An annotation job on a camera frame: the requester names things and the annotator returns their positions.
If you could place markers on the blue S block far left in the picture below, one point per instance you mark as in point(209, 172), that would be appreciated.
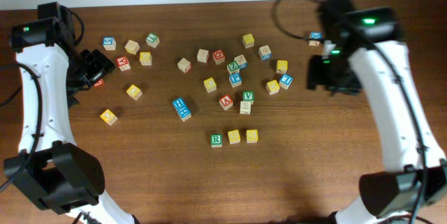
point(109, 43)

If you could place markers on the yellow s block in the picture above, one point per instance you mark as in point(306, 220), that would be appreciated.
point(251, 136)
point(234, 136)

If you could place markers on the yellow block with brown picture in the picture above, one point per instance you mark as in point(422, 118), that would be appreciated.
point(282, 67)

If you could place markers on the blue P block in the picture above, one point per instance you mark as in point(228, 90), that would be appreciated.
point(235, 80)

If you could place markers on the green R block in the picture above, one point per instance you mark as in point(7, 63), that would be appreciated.
point(216, 140)

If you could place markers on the yellow O block lower left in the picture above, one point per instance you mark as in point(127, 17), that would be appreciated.
point(108, 117)

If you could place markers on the blue H block lower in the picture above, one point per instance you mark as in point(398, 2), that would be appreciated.
point(184, 113)

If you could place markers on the yellow E block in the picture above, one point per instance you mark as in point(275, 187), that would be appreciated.
point(272, 87)

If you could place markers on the plain wooden block upper left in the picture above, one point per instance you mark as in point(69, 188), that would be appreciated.
point(132, 47)

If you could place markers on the yellow C block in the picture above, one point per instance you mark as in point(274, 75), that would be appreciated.
point(210, 85)

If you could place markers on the green V block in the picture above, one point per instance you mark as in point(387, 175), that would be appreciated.
point(248, 96)

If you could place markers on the red Y block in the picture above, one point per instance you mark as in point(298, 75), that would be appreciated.
point(123, 63)

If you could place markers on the green L block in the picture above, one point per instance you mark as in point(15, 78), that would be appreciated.
point(152, 40)

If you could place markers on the blue D side block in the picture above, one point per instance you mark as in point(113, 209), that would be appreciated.
point(264, 52)

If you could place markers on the green Z block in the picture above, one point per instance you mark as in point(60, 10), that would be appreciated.
point(233, 67)

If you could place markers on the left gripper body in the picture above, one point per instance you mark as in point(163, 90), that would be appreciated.
point(91, 68)

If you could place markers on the blue h block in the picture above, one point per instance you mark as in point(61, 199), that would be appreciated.
point(179, 103)
point(184, 113)

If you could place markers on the red I side block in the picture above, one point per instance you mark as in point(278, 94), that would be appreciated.
point(184, 65)

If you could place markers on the red side block far left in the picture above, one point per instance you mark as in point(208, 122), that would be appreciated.
point(99, 83)

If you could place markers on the blue T block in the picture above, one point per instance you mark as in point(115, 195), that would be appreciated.
point(285, 81)

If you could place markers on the blue X block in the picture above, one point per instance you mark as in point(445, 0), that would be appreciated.
point(315, 38)

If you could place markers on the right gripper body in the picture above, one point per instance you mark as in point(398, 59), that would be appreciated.
point(324, 73)

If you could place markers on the green J block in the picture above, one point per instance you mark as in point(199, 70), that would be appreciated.
point(328, 47)

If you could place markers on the red E side block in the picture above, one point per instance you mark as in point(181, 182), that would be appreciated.
point(203, 56)

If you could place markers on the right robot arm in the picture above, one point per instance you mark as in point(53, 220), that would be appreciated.
point(364, 50)

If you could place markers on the yellow O block middle left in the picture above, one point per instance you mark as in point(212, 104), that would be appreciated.
point(134, 92)

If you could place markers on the yellow S block front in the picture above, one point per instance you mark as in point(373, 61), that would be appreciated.
point(234, 136)

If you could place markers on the red Q block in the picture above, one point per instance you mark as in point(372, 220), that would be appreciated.
point(218, 56)

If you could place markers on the yellow top far block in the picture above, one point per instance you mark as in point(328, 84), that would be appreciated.
point(248, 40)

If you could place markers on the blue L side block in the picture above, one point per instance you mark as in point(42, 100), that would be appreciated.
point(241, 61)

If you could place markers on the blue H block upper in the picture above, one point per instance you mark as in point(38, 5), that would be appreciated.
point(179, 103)

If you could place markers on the yellow G block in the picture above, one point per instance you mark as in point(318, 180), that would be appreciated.
point(145, 58)

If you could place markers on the plain wooden picture block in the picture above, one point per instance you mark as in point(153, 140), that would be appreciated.
point(245, 107)

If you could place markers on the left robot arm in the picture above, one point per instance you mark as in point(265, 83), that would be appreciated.
point(50, 169)

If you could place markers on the yellow o block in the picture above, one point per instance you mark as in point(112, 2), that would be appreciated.
point(134, 92)
point(108, 117)

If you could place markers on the red A block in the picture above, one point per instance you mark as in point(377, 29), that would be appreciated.
point(226, 102)

